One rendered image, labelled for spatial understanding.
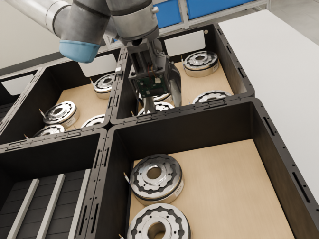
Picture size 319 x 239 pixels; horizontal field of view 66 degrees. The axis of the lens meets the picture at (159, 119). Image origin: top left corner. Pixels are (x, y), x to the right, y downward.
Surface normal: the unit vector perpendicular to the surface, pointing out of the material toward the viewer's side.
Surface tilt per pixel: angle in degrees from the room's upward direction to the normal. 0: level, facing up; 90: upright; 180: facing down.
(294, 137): 0
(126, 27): 90
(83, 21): 74
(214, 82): 0
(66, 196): 0
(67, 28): 54
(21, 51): 90
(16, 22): 90
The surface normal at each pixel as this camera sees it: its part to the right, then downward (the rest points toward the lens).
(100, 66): 0.01, 0.65
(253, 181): -0.25, -0.73
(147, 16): 0.70, 0.31
